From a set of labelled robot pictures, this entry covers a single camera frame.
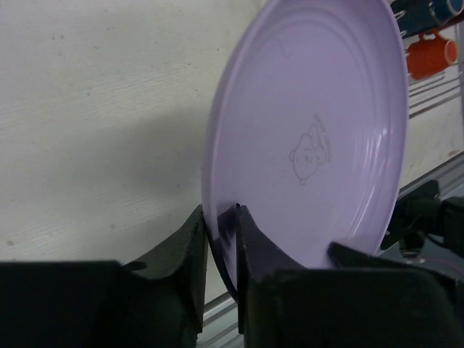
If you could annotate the orange mug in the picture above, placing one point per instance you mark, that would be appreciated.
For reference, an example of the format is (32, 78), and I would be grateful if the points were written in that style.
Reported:
(428, 57)

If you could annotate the purple plate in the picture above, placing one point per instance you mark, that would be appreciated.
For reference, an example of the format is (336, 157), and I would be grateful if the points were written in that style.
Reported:
(307, 130)

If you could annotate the wire dish rack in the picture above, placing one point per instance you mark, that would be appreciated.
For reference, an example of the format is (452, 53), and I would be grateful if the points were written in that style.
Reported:
(430, 93)

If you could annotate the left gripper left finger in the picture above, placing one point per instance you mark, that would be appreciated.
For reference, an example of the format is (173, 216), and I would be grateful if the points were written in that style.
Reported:
(157, 300)

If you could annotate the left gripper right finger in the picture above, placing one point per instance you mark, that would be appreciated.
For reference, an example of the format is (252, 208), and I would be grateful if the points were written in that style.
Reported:
(364, 301)

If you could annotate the blue mug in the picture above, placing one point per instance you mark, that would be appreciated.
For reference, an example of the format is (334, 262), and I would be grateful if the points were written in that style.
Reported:
(419, 16)

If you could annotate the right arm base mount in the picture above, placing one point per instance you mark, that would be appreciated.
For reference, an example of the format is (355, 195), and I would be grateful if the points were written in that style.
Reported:
(426, 230)

